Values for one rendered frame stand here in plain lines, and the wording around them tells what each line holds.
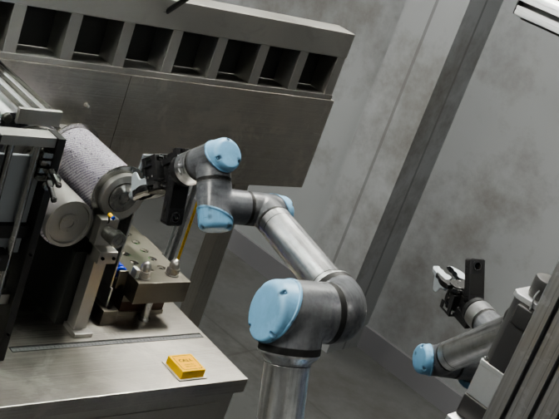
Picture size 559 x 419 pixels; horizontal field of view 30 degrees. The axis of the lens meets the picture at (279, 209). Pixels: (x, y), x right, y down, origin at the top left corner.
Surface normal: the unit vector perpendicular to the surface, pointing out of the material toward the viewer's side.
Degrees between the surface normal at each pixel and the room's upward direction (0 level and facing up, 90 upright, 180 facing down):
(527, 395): 90
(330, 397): 0
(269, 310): 83
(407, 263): 90
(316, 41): 90
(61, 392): 0
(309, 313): 61
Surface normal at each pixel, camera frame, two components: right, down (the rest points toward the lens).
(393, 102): -0.67, 0.04
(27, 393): 0.33, -0.88
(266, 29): 0.58, 0.47
